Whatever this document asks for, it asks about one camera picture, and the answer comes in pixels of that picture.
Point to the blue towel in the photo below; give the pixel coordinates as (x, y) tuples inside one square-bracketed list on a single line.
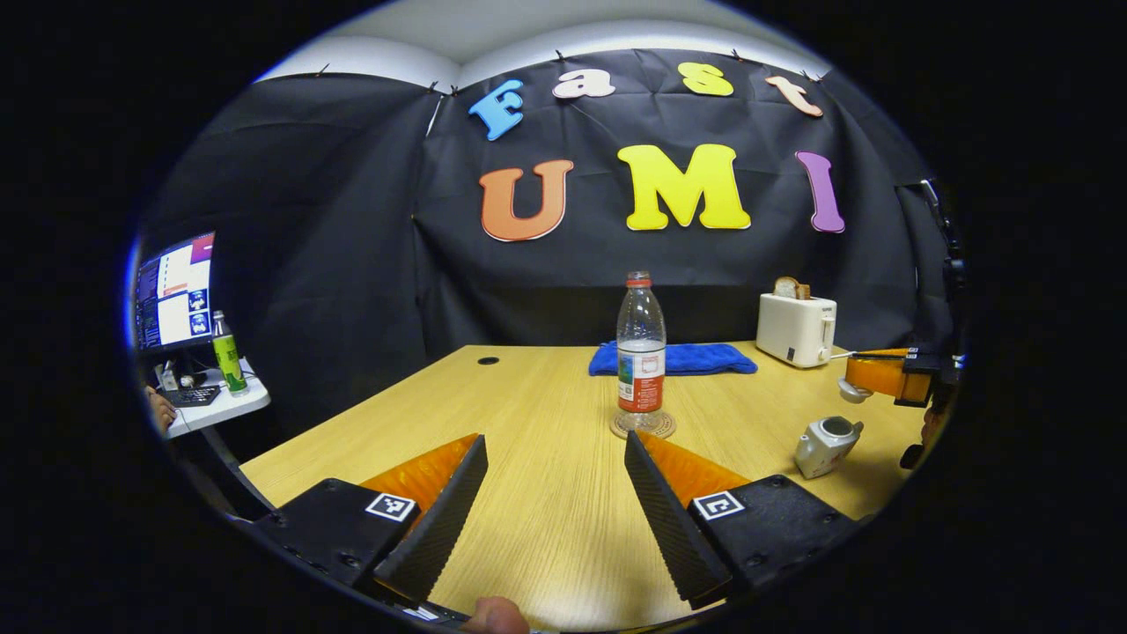
[(704, 358)]

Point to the clear plastic water bottle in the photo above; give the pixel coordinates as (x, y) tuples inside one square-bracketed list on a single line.
[(641, 352)]

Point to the green bottle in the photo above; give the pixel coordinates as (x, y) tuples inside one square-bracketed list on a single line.
[(230, 357)]

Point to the black keyboard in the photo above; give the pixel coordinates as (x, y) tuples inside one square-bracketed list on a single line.
[(194, 396)]

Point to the white ceramic teacup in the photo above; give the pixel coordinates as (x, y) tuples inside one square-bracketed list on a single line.
[(826, 445)]

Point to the white toaster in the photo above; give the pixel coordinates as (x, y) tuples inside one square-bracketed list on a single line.
[(794, 330)]

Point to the computer monitor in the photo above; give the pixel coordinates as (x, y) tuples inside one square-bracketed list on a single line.
[(176, 291)]

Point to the white side table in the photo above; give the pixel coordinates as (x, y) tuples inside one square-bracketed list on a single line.
[(224, 409)]

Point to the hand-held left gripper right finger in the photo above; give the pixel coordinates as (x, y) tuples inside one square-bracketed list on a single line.
[(669, 524)]

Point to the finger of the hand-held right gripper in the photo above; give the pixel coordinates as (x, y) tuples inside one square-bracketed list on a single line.
[(876, 374)]

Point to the round woven coaster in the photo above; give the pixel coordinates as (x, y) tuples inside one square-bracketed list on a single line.
[(643, 427)]

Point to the black backdrop cloth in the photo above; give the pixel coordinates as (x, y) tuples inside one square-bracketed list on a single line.
[(352, 264)]

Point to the bread slice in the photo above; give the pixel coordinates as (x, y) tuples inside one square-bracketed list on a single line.
[(791, 288)]

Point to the white teacup lid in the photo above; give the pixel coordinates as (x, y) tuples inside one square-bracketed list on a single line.
[(852, 392)]

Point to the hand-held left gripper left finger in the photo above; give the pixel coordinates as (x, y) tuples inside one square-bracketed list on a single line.
[(445, 524)]

